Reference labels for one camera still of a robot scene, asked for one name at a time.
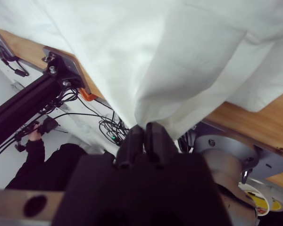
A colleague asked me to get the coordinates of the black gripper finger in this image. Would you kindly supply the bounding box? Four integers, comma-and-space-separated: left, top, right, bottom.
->
145, 122, 179, 169
115, 126, 146, 170

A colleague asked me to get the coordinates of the white T-shirt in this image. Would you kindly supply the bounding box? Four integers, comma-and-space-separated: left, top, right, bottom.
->
0, 0, 283, 142

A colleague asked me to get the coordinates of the person in black clothes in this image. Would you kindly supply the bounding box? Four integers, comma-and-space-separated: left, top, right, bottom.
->
4, 138, 90, 191

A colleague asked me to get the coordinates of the bystander bare hand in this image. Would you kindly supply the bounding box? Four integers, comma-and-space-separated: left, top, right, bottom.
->
28, 123, 43, 142

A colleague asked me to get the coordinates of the white tape roll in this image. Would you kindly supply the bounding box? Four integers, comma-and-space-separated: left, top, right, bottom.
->
238, 183, 271, 217

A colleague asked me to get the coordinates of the yellow tape roll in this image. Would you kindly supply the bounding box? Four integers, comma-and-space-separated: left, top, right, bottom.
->
268, 195, 283, 213

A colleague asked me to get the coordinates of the tangle of black cables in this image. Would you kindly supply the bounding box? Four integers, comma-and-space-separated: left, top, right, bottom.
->
0, 56, 125, 165

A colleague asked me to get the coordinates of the black cable connector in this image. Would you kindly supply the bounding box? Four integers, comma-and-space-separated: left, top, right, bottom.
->
37, 117, 61, 135

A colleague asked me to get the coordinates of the white block with dark post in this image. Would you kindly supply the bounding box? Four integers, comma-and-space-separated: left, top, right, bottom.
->
0, 46, 85, 163

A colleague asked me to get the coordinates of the black base plug cable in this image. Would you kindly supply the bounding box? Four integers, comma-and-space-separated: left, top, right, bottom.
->
0, 48, 30, 78

